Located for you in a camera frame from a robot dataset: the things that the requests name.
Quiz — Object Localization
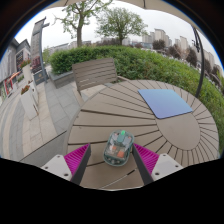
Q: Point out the tall thin-trunk tree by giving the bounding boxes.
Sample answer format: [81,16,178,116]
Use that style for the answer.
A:
[54,0,113,48]

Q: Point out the blue square mouse pad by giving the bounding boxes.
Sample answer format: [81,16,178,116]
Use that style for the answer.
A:
[137,88,194,120]

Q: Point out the white planter with flowers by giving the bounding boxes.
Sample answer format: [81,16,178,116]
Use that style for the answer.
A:
[19,84,39,121]
[20,59,34,84]

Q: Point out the tall grey sign pillar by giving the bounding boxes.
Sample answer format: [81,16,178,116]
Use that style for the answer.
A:
[29,17,50,84]

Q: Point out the distant apartment buildings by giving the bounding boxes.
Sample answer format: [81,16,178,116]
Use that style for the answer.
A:
[141,28,218,68]

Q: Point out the round leafy green tree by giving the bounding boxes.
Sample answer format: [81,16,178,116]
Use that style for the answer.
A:
[95,7,148,46]

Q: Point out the brown slatted outdoor chair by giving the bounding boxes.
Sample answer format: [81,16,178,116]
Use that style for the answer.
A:
[71,57,129,101]

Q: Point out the grey shopfront building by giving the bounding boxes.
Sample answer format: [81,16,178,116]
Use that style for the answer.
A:
[0,38,32,101]

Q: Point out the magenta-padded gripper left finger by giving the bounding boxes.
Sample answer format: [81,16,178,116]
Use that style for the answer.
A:
[42,143,92,186]

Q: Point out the dark curved umbrella pole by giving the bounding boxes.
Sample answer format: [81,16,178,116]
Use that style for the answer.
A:
[191,26,205,99]

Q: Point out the beige umbrella canopy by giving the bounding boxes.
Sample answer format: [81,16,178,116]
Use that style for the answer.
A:
[46,0,201,31]

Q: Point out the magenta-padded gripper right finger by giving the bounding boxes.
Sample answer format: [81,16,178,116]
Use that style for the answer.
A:
[131,143,184,186]

